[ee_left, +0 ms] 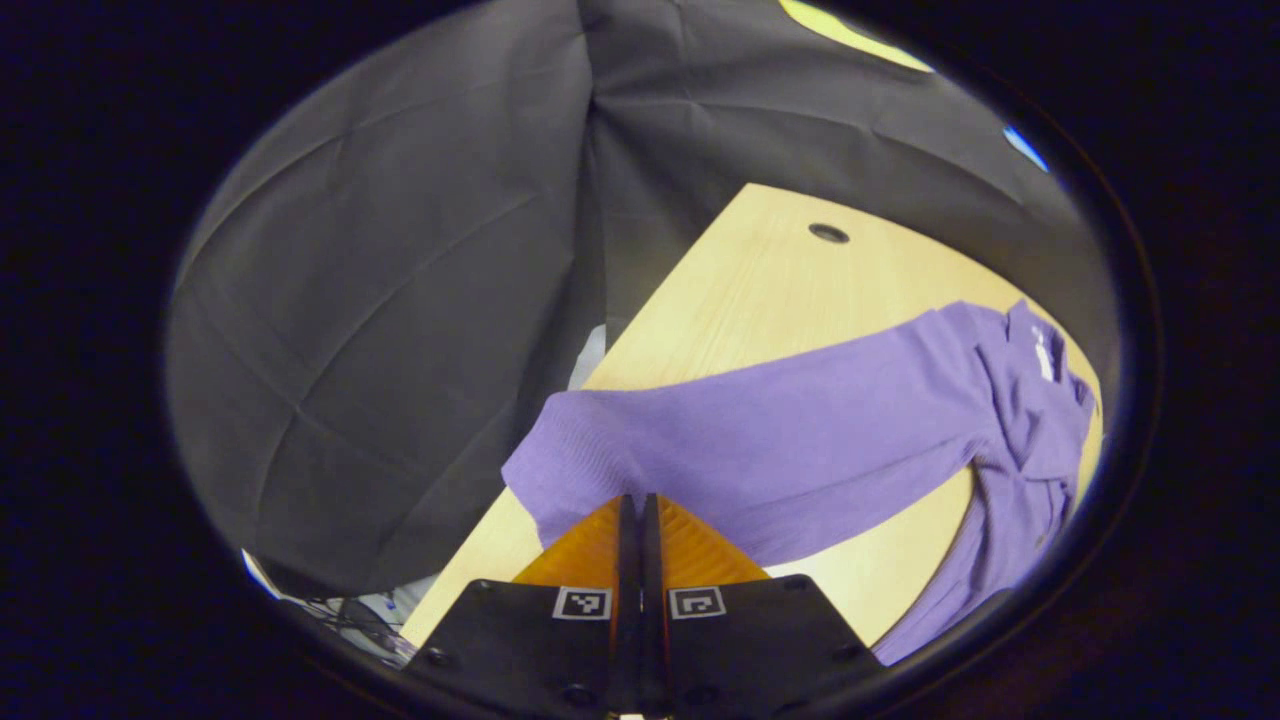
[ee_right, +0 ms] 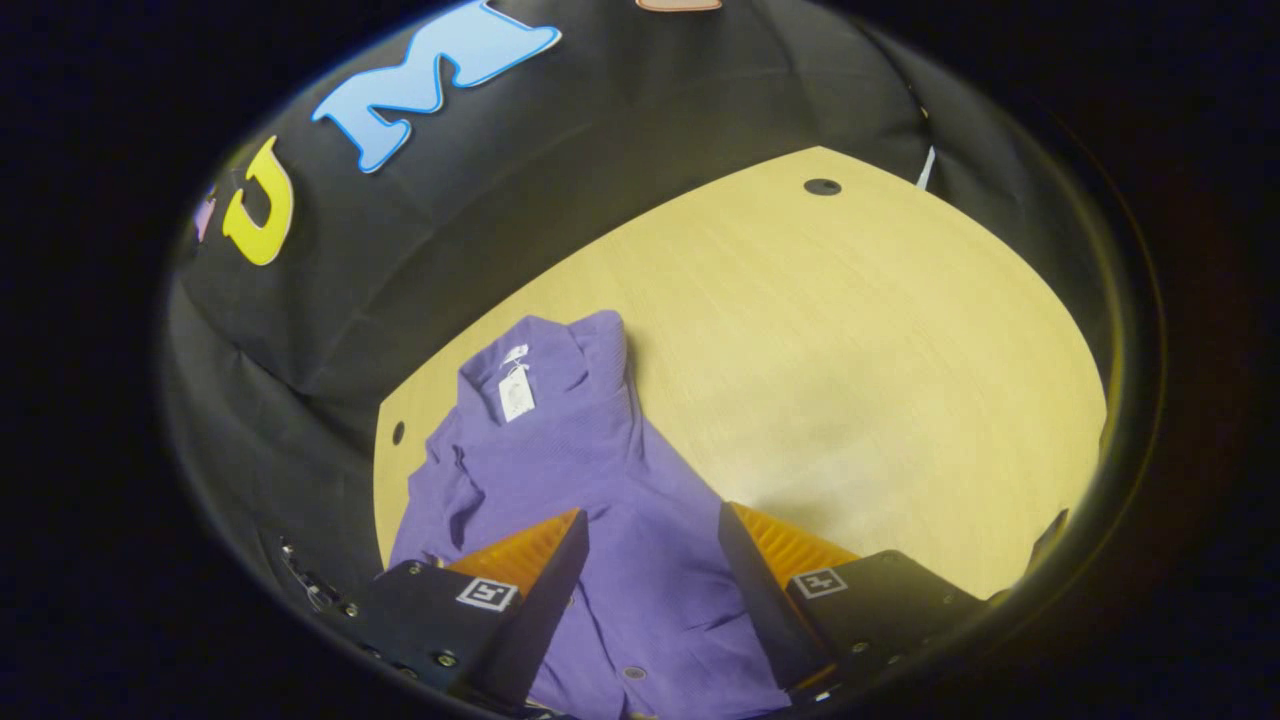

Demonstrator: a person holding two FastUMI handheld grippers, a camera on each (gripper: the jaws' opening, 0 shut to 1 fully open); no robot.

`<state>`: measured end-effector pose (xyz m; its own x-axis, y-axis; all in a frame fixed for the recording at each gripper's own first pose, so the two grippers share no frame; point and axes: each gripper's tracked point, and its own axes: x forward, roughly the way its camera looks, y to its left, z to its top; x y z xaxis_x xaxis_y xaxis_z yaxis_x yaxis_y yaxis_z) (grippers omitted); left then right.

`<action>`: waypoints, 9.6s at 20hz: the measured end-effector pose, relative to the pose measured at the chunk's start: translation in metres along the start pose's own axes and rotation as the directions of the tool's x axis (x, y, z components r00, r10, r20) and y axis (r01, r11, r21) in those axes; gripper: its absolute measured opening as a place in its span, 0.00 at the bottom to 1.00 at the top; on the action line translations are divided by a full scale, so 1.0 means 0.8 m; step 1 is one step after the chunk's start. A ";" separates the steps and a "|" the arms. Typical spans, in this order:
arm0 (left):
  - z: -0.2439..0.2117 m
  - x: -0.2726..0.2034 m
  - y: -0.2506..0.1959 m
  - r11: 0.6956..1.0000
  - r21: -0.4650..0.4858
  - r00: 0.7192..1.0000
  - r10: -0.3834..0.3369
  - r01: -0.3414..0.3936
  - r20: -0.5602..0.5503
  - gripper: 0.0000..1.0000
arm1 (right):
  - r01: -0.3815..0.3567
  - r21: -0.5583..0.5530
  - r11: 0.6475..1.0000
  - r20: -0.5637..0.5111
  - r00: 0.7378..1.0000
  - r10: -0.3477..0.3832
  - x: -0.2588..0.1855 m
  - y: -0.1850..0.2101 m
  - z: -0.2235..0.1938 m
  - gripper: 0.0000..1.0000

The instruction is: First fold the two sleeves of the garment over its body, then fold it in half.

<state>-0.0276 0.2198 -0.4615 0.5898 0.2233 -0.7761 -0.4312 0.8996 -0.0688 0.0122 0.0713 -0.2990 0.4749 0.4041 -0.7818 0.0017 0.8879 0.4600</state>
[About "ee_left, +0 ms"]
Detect black backdrop cloth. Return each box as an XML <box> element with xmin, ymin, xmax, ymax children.
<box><xmin>165</xmin><ymin>0</ymin><xmax>1121</xmax><ymax>601</ymax></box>

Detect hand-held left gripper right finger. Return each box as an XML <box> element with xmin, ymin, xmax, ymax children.
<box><xmin>640</xmin><ymin>493</ymin><xmax>886</xmax><ymax>716</ymax></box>

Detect black floor cables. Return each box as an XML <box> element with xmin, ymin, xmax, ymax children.
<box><xmin>290</xmin><ymin>595</ymin><xmax>426</xmax><ymax>666</ymax></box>

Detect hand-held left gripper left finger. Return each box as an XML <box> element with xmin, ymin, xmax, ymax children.
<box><xmin>405</xmin><ymin>493</ymin><xmax>641</xmax><ymax>716</ymax></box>

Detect purple ribbed button shirt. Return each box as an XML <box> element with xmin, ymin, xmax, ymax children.
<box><xmin>500</xmin><ymin>298</ymin><xmax>1099</xmax><ymax>666</ymax></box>

